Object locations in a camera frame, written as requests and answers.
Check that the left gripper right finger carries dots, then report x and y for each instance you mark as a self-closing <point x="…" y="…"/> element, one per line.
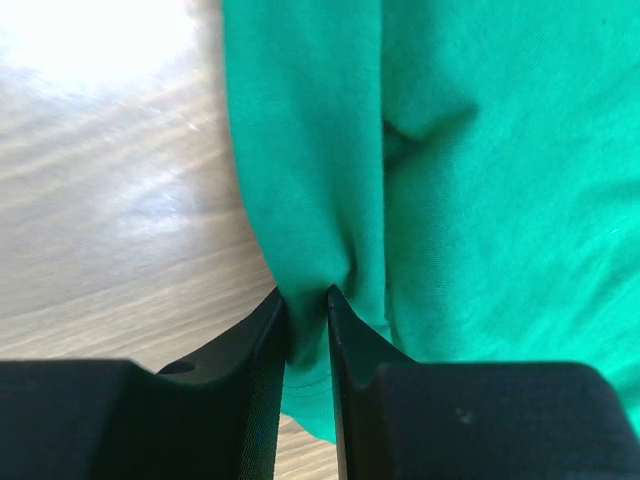
<point x="363" y="405"/>

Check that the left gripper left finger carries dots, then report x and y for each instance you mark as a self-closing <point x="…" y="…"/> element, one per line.
<point x="235" y="384"/>

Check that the green t shirt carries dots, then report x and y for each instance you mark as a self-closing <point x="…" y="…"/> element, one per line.
<point x="466" y="172"/>

